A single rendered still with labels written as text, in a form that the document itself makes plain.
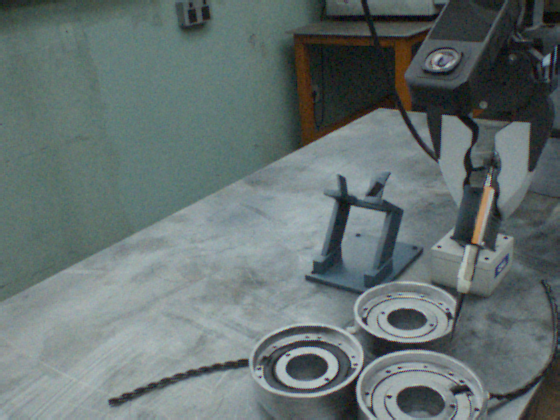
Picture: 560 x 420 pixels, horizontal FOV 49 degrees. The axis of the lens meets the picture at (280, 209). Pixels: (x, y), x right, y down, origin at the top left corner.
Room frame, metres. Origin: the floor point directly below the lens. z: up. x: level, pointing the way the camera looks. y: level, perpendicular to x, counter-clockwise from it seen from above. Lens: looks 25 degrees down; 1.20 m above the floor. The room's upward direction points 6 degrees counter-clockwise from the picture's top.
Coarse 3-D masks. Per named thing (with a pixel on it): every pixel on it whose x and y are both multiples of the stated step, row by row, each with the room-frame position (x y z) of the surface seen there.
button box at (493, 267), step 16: (448, 240) 0.63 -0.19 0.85; (496, 240) 0.62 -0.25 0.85; (512, 240) 0.62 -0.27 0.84; (432, 256) 0.61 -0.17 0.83; (448, 256) 0.60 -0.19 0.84; (480, 256) 0.59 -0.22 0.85; (496, 256) 0.58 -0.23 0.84; (432, 272) 0.61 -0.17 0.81; (448, 272) 0.60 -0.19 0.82; (480, 272) 0.58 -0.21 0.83; (496, 272) 0.58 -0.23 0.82; (480, 288) 0.58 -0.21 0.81
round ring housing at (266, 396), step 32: (256, 352) 0.47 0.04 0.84; (288, 352) 0.47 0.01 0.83; (320, 352) 0.47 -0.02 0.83; (352, 352) 0.46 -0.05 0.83; (256, 384) 0.42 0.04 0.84; (288, 384) 0.43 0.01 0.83; (320, 384) 0.42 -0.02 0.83; (352, 384) 0.41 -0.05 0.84; (288, 416) 0.40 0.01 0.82; (320, 416) 0.40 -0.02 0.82
